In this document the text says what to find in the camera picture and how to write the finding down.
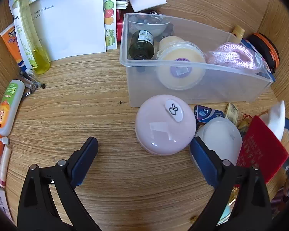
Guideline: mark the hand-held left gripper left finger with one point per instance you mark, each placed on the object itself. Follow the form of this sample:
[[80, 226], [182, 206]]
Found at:
[[84, 163]]

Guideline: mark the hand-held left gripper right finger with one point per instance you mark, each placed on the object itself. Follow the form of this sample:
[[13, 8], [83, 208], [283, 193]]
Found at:
[[202, 163]]

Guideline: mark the pink round case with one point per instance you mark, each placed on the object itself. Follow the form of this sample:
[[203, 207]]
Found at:
[[159, 130]]

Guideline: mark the gold foil packet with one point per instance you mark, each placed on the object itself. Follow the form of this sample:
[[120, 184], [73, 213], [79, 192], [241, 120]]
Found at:
[[232, 113]]

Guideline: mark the clear plastic storage box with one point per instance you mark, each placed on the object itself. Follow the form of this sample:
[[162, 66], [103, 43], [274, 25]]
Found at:
[[221, 86]]

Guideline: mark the wooden desktop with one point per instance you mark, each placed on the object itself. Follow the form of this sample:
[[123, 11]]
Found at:
[[86, 105]]

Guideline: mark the small blue packet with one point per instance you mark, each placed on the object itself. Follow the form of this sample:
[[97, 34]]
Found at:
[[207, 113]]

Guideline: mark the white and pink lip balm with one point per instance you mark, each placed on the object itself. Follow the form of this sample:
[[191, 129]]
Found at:
[[4, 166]]

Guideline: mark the black case with orange zipper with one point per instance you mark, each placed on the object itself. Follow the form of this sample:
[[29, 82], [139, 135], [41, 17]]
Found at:
[[265, 48]]

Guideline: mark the white tube with orange label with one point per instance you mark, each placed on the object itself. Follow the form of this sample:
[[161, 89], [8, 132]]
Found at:
[[8, 108]]

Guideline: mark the black pens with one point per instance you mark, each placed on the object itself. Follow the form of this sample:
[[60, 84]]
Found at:
[[32, 81]]

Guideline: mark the small yellow tube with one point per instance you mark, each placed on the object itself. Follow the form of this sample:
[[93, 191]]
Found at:
[[238, 33]]

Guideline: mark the cream round jar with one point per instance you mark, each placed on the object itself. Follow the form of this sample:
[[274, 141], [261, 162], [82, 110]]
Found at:
[[180, 60]]

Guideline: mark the dark green glass bottle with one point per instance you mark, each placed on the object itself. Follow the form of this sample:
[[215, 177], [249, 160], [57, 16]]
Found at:
[[142, 44]]

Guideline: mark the yellow-green spray bottle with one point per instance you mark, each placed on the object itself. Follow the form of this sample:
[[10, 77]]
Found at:
[[29, 36]]

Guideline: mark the orange sunscreen tube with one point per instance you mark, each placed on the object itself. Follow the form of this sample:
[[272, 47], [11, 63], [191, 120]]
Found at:
[[10, 43]]

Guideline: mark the white paper sheets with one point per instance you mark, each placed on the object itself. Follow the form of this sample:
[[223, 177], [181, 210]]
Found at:
[[72, 21]]

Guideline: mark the cartoon sticker sheet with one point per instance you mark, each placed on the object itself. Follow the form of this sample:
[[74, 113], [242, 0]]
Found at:
[[109, 21]]

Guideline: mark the glass bowl of beads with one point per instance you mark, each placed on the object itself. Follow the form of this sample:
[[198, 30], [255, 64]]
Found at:
[[147, 26]]

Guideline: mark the white card box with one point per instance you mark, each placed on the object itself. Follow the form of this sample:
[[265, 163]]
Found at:
[[147, 1]]

